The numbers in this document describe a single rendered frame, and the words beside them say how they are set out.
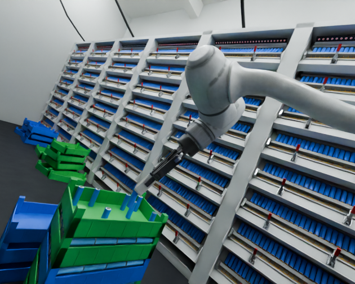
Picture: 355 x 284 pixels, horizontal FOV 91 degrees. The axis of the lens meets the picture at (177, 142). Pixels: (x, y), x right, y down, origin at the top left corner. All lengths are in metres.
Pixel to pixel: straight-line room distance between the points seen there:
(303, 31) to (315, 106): 1.00
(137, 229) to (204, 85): 0.47
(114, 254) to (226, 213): 0.70
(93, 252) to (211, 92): 0.53
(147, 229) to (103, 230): 0.15
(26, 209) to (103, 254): 0.56
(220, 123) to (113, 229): 0.44
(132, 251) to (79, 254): 0.16
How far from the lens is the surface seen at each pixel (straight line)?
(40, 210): 1.10
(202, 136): 0.54
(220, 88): 0.43
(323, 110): 0.51
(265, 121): 1.17
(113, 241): 0.62
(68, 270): 0.63
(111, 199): 0.76
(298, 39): 1.43
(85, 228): 0.55
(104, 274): 0.68
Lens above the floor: 0.71
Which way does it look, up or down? 2 degrees up
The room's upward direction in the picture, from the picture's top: 23 degrees clockwise
